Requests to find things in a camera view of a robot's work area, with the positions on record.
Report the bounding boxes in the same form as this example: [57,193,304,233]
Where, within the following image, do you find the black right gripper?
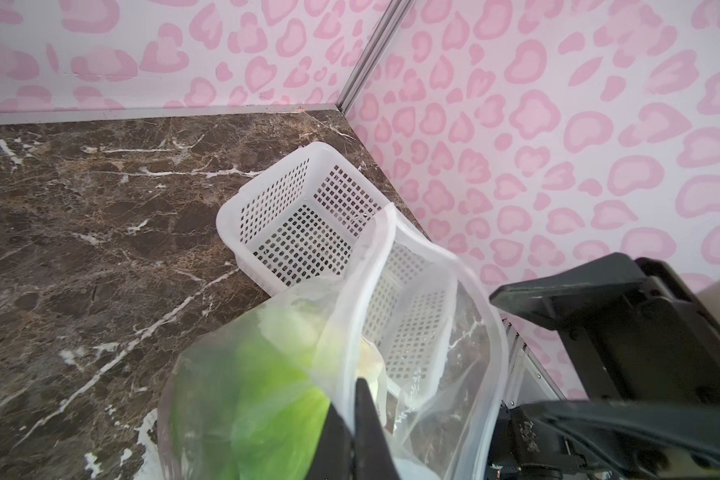
[489,253,720,479]

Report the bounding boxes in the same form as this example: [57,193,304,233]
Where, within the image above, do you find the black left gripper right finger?
[353,378,399,480]

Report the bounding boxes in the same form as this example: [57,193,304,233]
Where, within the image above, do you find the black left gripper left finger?
[305,405,353,480]

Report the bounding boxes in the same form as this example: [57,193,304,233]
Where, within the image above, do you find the green toy lettuce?
[158,297,382,479]

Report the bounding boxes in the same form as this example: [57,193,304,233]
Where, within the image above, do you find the clear zip top bag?
[157,206,508,479]

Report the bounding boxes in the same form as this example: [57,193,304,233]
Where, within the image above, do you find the white perforated plastic basket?
[216,142,457,405]

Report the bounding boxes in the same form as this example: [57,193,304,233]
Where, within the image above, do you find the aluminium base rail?
[485,326,568,480]

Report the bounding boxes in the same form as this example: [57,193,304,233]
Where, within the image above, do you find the aluminium corner post right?
[336,0,415,116]

